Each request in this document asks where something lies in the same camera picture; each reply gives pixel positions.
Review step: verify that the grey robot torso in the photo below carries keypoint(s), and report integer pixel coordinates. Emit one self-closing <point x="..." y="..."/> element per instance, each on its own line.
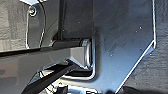
<point x="33" y="63"/>

